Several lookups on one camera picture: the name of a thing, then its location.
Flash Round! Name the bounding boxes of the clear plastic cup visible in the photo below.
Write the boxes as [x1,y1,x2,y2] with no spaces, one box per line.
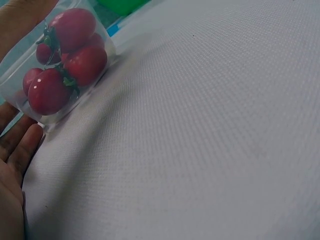
[0,0,119,135]

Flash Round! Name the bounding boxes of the bunch of red cherry tomatoes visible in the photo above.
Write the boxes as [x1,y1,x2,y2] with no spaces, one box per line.
[14,7,108,116]

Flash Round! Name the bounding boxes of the green round plastic object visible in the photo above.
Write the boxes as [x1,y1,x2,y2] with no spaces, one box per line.
[96,0,149,17]

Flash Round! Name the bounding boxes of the person's left hand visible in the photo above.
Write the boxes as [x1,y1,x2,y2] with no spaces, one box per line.
[0,0,60,240]

